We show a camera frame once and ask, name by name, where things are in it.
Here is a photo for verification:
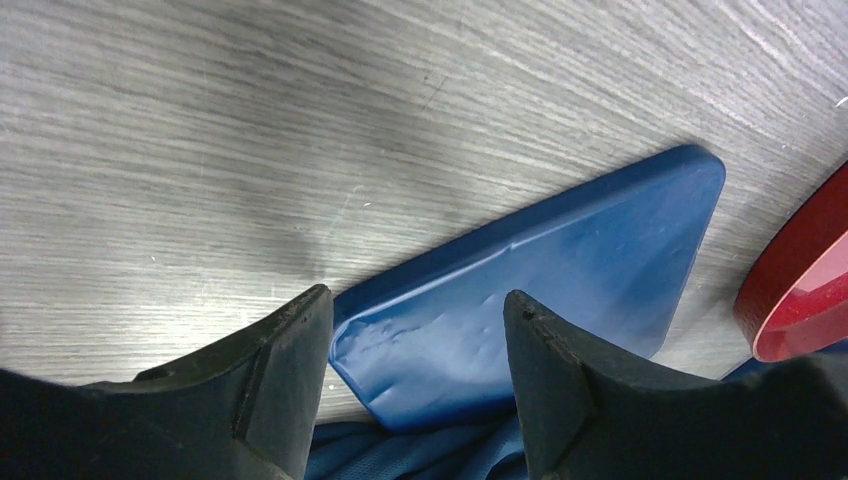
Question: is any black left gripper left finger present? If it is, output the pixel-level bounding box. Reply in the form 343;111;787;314
1;284;334;479

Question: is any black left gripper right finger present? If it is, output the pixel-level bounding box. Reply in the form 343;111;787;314
504;290;847;479

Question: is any blue tin lid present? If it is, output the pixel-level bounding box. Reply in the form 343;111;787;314
329;145;726;433

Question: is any red round tray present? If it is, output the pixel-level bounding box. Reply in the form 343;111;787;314
733;165;847;363

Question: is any dark blue cloth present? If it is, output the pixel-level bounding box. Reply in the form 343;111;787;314
304;414;529;479

